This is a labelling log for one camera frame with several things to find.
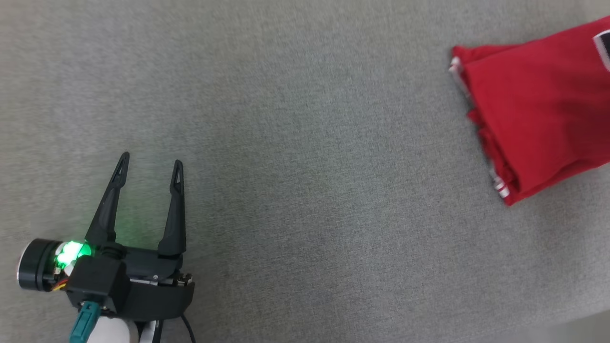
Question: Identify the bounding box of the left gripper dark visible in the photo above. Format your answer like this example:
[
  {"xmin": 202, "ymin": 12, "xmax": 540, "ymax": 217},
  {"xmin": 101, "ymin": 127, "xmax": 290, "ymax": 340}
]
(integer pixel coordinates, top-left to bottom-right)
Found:
[{"xmin": 17, "ymin": 151, "xmax": 195, "ymax": 322}]

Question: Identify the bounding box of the red shirt with white sleeves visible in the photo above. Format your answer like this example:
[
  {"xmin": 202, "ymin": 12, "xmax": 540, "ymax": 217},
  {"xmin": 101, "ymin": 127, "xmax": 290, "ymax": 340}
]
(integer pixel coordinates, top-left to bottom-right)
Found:
[{"xmin": 448, "ymin": 16, "xmax": 610, "ymax": 207}]

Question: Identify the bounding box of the left camera teal connector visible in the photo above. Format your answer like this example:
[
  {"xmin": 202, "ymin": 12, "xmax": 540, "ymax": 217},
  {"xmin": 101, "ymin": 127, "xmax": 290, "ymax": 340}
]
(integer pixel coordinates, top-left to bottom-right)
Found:
[{"xmin": 69, "ymin": 301, "xmax": 102, "ymax": 343}]

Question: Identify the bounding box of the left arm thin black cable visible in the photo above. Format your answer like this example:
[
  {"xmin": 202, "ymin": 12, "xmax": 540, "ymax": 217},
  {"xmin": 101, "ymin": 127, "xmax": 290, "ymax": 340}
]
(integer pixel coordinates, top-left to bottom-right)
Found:
[{"xmin": 179, "ymin": 313, "xmax": 197, "ymax": 343}]

